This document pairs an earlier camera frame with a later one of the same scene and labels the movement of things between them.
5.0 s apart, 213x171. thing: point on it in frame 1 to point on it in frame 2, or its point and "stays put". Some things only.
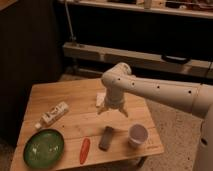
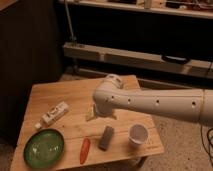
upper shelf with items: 195,8 stays put
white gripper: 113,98 to 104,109
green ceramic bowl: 43,148 stays put
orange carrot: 84,151 stays put
